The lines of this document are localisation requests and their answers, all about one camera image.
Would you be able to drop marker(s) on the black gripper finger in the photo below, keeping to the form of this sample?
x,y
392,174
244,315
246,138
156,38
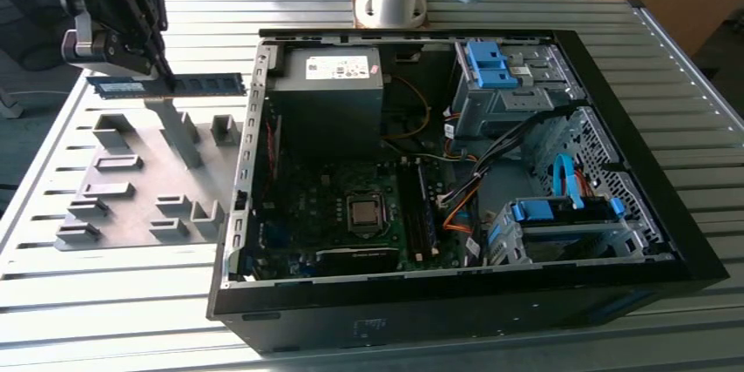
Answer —
x,y
139,2
131,56

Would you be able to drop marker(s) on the green RAM stick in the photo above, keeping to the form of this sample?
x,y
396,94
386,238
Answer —
x,y
210,83

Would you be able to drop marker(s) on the black RAM slot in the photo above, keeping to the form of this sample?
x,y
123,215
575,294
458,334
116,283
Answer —
x,y
410,206

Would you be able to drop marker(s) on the black mesh wastebasket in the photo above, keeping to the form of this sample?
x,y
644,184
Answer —
x,y
35,56

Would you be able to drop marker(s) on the grey stand foot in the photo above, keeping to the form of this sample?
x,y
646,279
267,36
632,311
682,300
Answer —
x,y
8,104

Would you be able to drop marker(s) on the grey parts rack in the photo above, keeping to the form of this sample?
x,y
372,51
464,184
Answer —
x,y
151,163

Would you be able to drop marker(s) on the grey power supply unit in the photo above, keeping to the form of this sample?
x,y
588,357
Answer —
x,y
326,106

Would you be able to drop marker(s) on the green motherboard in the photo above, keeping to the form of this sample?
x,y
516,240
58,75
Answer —
x,y
314,198

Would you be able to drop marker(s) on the silver CPU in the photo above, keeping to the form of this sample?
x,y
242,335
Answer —
x,y
366,213

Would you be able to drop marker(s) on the CPU socket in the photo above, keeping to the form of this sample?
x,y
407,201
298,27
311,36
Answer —
x,y
366,231

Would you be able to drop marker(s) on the black graphics card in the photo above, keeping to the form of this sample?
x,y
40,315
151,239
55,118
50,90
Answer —
x,y
355,261

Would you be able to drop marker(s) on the blue drive carrier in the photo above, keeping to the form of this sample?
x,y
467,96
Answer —
x,y
491,71

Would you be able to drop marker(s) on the grey drive cage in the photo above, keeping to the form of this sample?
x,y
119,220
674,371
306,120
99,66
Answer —
x,y
523,102

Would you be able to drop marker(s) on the black open PC case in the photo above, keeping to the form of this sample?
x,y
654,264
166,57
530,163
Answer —
x,y
407,315

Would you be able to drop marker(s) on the hard disk in blue carrier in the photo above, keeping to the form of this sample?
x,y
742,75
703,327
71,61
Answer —
x,y
538,211

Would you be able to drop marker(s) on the grey disk bay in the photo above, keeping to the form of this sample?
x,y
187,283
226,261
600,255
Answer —
x,y
582,230

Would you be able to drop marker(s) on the small silver wrist camera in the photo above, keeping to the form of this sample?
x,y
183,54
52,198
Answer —
x,y
82,49

